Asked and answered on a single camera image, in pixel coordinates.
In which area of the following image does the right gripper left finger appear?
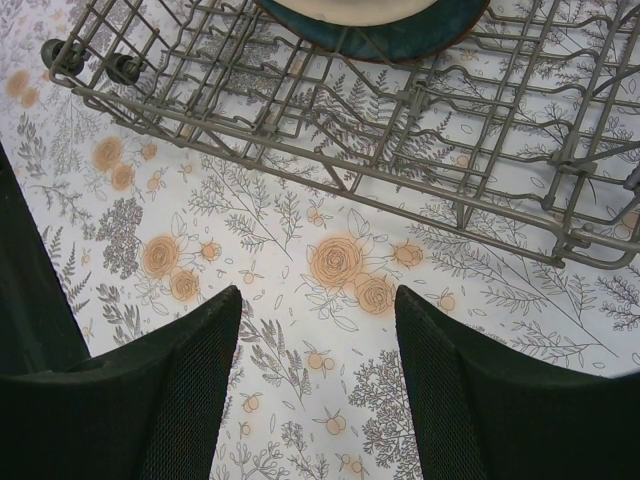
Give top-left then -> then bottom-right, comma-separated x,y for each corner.
1,286 -> 242,479

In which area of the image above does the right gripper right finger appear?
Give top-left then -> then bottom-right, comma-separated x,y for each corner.
395,286 -> 639,479

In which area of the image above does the grey wire dish rack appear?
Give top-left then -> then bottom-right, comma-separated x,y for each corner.
41,1 -> 639,270

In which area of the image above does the dark teal plate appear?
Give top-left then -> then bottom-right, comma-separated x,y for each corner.
256,1 -> 490,64

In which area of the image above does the cream green plate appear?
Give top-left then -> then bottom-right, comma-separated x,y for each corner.
275,0 -> 436,26

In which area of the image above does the floral table mat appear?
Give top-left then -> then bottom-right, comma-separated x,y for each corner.
1,1 -> 639,479

